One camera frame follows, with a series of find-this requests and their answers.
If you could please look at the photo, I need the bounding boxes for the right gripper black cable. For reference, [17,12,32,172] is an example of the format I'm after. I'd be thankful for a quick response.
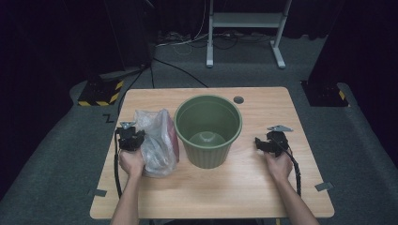
[281,149,302,198]

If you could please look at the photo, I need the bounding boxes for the white metal stand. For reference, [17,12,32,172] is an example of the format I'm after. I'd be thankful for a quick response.
[205,0,294,70]

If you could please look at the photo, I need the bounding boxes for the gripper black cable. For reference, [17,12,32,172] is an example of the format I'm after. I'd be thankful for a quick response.
[113,130,124,200]
[281,149,302,198]

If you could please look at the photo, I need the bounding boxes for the black base with yellow mark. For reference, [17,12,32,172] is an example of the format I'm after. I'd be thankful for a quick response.
[300,80,350,108]

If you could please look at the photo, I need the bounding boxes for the thin black floor cable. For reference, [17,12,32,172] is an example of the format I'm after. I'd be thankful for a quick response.
[152,57,209,89]

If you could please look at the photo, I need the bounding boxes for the green plastic bin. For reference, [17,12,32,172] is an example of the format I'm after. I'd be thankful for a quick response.
[173,94,244,170]

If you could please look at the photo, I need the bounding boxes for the clear plastic bin bag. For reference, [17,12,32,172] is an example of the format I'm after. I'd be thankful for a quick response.
[133,108,181,179]

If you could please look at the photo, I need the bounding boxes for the black yellow striped base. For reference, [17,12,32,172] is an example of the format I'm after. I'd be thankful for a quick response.
[77,78,125,108]

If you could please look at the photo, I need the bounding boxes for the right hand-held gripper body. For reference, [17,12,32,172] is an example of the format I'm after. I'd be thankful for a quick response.
[265,125,295,158]

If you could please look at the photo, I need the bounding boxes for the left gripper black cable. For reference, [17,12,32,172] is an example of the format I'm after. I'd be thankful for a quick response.
[113,130,124,200]

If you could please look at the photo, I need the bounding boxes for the person's left hand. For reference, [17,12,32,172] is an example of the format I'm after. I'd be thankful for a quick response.
[118,150,145,180]

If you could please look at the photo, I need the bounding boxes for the red snack packet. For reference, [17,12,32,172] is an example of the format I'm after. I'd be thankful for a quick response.
[165,115,181,164]

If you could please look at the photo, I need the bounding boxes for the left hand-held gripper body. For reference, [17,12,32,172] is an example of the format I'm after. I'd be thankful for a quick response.
[115,121,137,153]

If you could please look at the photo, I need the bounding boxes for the person's right hand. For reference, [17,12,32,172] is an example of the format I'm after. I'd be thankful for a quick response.
[264,151,294,185]

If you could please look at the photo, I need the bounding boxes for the tangle of floor cables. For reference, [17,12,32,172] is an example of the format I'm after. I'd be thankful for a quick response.
[155,0,274,52]

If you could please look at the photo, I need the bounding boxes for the dark upright panel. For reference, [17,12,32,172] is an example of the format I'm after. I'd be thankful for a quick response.
[104,0,155,72]

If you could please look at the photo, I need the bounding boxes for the grey tape piece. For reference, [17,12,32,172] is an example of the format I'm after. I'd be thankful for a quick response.
[87,188,108,198]
[314,181,334,192]

